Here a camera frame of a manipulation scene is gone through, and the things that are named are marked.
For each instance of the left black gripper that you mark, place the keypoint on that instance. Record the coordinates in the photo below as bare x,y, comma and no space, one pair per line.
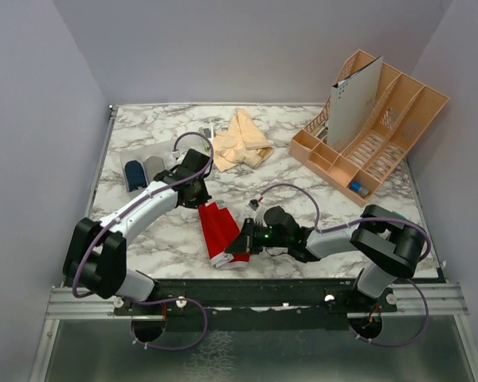
202,198

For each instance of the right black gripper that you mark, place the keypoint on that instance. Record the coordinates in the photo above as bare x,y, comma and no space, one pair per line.
245,241

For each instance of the red boxer underwear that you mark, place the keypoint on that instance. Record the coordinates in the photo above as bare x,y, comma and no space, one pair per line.
219,230

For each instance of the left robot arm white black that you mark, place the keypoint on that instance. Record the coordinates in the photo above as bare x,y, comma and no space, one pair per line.
96,261

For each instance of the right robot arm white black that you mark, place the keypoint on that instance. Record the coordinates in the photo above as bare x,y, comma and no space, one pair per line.
393,244

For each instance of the grey rolled underwear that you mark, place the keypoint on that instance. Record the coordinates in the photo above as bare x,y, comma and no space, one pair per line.
152,166

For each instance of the navy rolled underwear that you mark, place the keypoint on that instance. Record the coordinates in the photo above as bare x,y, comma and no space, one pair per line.
135,176

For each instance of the beige underwear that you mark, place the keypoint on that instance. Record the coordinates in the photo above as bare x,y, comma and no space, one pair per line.
242,143

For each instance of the clear plastic storage box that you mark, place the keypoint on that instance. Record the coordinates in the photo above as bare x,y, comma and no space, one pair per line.
140,153

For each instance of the blue capped small bottle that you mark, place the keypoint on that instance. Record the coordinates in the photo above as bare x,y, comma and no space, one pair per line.
361,190

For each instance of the green grey eraser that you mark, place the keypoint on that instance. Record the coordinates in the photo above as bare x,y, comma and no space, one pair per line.
399,215

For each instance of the white folder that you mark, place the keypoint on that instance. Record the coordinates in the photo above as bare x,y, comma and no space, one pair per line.
352,100

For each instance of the peach desk organizer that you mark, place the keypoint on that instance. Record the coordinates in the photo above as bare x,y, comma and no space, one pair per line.
404,108

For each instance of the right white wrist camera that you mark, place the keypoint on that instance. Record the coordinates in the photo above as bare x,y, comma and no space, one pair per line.
257,207

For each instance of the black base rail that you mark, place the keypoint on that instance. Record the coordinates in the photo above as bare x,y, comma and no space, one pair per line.
189,305

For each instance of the aluminium frame rail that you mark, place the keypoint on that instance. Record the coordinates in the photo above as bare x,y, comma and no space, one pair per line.
62,306

